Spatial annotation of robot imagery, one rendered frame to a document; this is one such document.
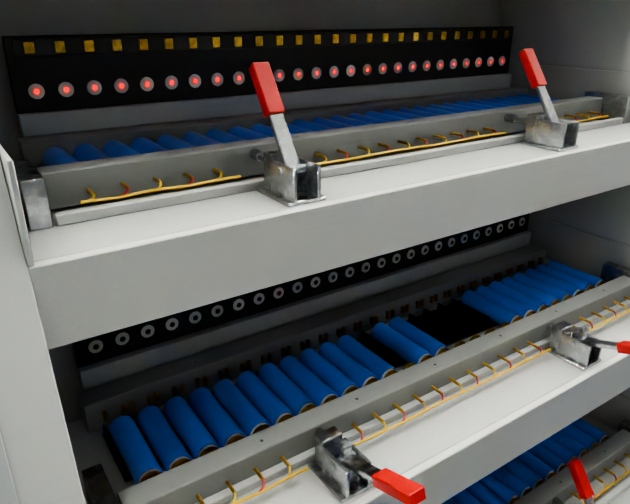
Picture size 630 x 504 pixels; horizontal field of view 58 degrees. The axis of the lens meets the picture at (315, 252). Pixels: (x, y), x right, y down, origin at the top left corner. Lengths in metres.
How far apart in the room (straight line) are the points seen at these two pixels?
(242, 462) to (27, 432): 0.15
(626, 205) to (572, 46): 0.19
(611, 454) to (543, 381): 0.23
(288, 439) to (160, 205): 0.18
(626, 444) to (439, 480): 0.36
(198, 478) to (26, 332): 0.15
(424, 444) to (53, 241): 0.29
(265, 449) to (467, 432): 0.16
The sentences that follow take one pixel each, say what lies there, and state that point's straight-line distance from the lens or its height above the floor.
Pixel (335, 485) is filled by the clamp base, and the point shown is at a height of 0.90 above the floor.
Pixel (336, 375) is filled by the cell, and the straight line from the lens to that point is 0.48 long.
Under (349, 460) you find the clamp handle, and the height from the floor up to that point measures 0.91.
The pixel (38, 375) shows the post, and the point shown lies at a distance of 0.30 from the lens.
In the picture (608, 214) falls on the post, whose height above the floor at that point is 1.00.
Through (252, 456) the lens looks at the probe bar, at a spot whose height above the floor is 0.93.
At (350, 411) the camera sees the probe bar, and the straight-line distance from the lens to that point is 0.44.
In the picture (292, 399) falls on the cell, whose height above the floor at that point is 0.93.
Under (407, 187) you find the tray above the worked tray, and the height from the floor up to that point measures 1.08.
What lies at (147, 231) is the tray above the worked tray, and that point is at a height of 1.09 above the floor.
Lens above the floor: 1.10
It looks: 8 degrees down
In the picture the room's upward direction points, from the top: 10 degrees counter-clockwise
